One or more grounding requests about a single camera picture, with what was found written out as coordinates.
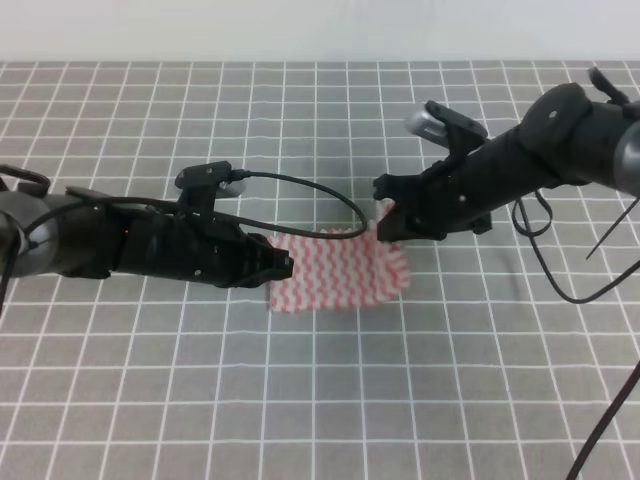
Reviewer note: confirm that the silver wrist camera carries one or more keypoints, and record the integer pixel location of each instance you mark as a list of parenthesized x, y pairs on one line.
[(218, 179), (434, 122)]

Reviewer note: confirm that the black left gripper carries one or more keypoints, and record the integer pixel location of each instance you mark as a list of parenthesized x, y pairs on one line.
[(189, 247)]

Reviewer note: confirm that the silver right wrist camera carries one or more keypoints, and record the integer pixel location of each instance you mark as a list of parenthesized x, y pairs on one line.
[(434, 122)]

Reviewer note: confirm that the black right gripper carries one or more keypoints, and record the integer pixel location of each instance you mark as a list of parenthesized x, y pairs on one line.
[(455, 194)]

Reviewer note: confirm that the pink wavy striped towel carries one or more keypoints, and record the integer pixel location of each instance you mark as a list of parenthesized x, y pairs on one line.
[(339, 274)]

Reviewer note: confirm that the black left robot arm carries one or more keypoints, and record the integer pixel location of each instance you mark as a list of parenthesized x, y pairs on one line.
[(83, 233)]

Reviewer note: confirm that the grey checked tablecloth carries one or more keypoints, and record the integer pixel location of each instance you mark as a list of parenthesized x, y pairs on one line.
[(477, 371)]

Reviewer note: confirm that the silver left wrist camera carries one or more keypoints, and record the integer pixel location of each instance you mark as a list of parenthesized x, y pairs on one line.
[(218, 179)]

